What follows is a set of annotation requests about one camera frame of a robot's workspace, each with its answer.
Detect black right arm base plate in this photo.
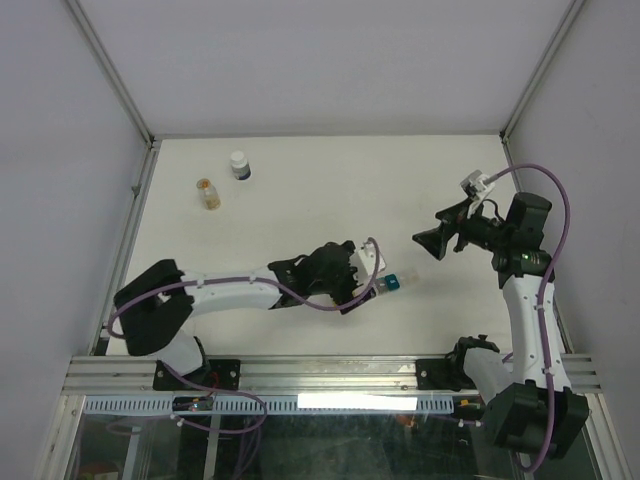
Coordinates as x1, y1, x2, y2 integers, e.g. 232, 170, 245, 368
415, 358, 475, 392

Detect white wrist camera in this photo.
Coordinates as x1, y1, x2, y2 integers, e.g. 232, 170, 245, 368
460, 170, 495, 202
349, 238, 386, 285

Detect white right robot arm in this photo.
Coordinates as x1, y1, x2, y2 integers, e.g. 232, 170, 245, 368
413, 193, 589, 459

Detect weekly pill organizer strip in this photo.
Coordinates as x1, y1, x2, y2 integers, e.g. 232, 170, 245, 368
374, 269, 420, 296

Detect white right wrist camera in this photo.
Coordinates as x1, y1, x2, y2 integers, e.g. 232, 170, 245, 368
460, 170, 495, 202

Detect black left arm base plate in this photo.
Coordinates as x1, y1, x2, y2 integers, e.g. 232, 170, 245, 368
152, 358, 241, 391

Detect white slotted cable duct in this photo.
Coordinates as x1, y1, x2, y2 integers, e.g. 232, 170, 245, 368
84, 393, 454, 416

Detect clear glass bottle orange cap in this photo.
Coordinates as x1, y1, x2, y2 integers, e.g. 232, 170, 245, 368
196, 178, 221, 210

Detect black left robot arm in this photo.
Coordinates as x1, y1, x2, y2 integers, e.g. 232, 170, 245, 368
106, 239, 420, 389

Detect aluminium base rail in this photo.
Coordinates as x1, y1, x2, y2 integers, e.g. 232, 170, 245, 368
62, 353, 599, 396

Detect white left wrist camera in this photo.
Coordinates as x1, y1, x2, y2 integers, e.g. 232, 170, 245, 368
349, 238, 386, 285

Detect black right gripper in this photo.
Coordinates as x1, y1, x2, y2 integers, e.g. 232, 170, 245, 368
412, 196, 512, 260

